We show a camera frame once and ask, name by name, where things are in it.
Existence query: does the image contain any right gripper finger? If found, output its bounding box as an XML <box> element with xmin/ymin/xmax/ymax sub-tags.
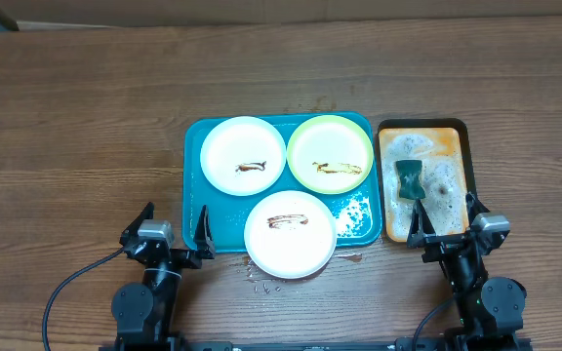
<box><xmin>406</xmin><ymin>199</ymin><xmax>436</xmax><ymax>249</ymax></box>
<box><xmin>465</xmin><ymin>192</ymin><xmax>490</xmax><ymax>229</ymax></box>

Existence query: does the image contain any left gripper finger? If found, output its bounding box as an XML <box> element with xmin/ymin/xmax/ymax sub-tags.
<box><xmin>119</xmin><ymin>202</ymin><xmax>154</xmax><ymax>245</ymax></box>
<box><xmin>193</xmin><ymin>206</ymin><xmax>216</xmax><ymax>259</ymax></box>

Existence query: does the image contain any green and yellow sponge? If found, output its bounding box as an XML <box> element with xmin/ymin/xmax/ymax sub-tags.
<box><xmin>394</xmin><ymin>159</ymin><xmax>425</xmax><ymax>201</ymax></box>

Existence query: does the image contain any white plate front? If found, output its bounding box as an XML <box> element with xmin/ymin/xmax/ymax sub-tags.
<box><xmin>244</xmin><ymin>190</ymin><xmax>338</xmax><ymax>280</ymax></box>

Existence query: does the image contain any white plate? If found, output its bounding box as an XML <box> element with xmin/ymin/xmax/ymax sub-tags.
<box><xmin>244</xmin><ymin>190</ymin><xmax>338</xmax><ymax>280</ymax></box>
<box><xmin>200</xmin><ymin>116</ymin><xmax>286</xmax><ymax>196</ymax></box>

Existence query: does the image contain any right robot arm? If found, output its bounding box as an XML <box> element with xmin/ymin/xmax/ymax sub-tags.
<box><xmin>407</xmin><ymin>192</ymin><xmax>531</xmax><ymax>350</ymax></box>

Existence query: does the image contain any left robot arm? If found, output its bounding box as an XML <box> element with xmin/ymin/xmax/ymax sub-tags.
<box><xmin>111</xmin><ymin>203</ymin><xmax>216</xmax><ymax>350</ymax></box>

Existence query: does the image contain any teal plastic serving tray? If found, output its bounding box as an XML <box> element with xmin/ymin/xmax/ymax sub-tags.
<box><xmin>181</xmin><ymin>118</ymin><xmax>383</xmax><ymax>254</ymax></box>

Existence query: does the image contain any black tray with soapy water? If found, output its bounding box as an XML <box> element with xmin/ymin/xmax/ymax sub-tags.
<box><xmin>378</xmin><ymin>121</ymin><xmax>472</xmax><ymax>242</ymax></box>

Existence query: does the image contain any yellow-green plate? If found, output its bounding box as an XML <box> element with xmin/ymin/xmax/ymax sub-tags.
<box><xmin>287</xmin><ymin>115</ymin><xmax>374</xmax><ymax>195</ymax></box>

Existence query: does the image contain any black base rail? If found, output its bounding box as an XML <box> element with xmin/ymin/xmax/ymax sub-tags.
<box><xmin>98</xmin><ymin>335</ymin><xmax>534</xmax><ymax>351</ymax></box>

